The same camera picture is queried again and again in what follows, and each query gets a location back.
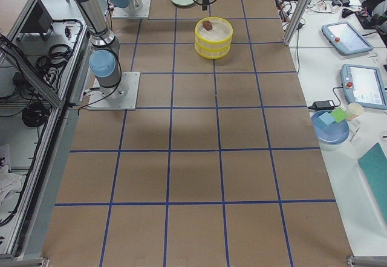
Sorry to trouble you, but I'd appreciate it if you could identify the brown steamed bun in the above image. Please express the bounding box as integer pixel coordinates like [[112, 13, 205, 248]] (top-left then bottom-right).
[[202, 20, 213, 31]]

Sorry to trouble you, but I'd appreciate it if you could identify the upper teach pendant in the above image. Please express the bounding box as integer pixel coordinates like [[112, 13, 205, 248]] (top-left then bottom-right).
[[321, 22, 374, 56]]

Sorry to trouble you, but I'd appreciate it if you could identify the teach pendant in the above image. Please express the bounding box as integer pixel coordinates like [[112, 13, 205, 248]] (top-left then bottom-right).
[[340, 64, 386, 110], [321, 22, 374, 56]]

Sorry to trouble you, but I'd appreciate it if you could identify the aluminium frame post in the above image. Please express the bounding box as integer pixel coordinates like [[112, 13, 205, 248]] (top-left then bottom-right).
[[282, 0, 310, 46]]

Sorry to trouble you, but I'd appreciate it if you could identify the lower teach pendant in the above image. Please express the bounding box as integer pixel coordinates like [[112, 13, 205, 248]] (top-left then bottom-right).
[[340, 64, 386, 110]]

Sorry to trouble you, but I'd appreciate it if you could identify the beige cup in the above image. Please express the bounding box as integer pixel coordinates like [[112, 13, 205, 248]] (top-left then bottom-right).
[[346, 103, 364, 121]]

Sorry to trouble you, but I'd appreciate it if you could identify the teal board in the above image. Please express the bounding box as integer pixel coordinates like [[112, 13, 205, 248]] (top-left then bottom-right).
[[358, 143, 386, 216]]

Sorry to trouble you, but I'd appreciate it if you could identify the yellow steamer layer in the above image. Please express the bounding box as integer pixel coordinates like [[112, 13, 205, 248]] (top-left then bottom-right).
[[194, 42, 230, 59], [195, 16, 233, 48]]

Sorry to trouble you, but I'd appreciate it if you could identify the black power adapter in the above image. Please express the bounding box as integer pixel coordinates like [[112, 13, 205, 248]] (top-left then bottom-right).
[[308, 100, 336, 111]]

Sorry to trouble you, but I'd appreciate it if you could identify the blue sponge block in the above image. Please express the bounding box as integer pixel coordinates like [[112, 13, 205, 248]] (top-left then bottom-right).
[[318, 112, 335, 127]]

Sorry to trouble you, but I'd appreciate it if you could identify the blue plate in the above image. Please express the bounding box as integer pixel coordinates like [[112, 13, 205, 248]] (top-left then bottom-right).
[[311, 111, 350, 145]]

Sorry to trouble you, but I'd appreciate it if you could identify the green sponge block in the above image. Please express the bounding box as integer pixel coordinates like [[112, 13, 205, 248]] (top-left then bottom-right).
[[330, 107, 348, 123]]

